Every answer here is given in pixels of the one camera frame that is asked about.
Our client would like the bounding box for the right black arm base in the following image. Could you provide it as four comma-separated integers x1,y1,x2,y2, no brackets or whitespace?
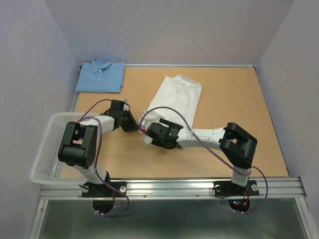
212,180,259,213

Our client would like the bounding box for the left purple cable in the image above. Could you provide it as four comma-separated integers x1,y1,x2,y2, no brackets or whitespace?
77,99,131,217

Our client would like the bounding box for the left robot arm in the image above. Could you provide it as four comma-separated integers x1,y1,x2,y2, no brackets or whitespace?
57,100,138,199

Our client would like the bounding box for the metal front panel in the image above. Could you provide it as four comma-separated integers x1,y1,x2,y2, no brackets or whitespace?
39,199,307,239

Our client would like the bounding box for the aluminium mounting rail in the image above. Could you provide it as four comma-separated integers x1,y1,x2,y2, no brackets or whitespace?
39,178,307,201

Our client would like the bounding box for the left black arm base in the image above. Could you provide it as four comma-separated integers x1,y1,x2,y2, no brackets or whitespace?
79,181,129,217

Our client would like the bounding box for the white plastic basket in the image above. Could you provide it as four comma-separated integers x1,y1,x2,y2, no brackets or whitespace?
30,112,96,185

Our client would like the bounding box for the folded blue shirt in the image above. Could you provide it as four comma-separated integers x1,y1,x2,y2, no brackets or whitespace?
75,59,125,93

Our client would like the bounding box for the white long sleeve shirt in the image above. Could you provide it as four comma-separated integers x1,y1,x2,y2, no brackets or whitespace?
139,74,203,146

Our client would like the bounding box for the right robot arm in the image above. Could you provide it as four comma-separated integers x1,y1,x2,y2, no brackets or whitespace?
144,119,258,194

